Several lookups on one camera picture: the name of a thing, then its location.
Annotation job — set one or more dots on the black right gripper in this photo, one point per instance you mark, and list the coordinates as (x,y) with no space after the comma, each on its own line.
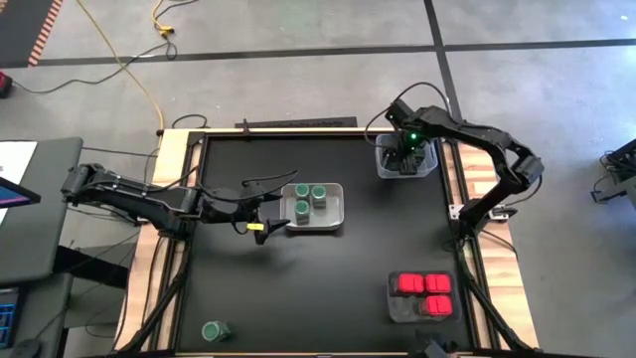
(412,141)

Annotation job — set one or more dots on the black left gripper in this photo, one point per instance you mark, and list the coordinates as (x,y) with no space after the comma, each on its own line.
(246,209)

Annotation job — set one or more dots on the small dark green block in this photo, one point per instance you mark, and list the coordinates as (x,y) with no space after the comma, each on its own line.
(411,168)

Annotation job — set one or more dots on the green-lidded glass spice jar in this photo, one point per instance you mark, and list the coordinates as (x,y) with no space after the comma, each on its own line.
(212,331)
(301,190)
(318,192)
(301,208)

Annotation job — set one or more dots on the red-lidded smoked paprika tin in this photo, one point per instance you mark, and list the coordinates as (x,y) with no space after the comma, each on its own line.
(410,283)
(438,305)
(438,283)

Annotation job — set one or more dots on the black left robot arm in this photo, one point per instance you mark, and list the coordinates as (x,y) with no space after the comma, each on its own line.
(139,199)

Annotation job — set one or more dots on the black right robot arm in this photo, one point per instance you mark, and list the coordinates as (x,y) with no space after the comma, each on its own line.
(497,149)

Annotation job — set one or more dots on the clear plastic bin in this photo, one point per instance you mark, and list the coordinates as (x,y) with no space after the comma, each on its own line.
(382,171)

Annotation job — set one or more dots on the white plastic bin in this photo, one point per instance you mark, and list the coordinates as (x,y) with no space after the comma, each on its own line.
(330,219)

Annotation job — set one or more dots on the dark grey plastic bin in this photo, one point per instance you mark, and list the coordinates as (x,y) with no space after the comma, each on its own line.
(405,310)

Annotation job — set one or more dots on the dark blurred object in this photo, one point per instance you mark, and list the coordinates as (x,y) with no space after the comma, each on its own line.
(429,348)

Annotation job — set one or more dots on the grey side desk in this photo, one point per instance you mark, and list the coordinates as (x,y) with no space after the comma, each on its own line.
(45,238)

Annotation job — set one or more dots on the tablet with lit screen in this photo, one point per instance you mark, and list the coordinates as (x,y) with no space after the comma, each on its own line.
(12,196)

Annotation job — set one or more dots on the white paper sheet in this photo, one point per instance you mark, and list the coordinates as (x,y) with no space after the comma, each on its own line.
(15,159)

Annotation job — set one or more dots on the backlit keyboard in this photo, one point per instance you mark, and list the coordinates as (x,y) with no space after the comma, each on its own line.
(6,318)

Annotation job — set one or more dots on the red floor device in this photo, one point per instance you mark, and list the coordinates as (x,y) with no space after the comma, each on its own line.
(4,85)

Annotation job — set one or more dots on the black mat orange-striped edge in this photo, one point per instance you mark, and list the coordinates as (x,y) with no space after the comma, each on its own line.
(20,30)

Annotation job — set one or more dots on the wooden table frame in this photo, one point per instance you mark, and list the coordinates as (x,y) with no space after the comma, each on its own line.
(472,159)

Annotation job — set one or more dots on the silver mounting bracket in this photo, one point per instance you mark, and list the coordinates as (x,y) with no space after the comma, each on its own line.
(453,211)

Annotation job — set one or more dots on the black frame strut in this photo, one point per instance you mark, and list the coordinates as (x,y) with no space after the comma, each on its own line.
(164,303)
(497,318)

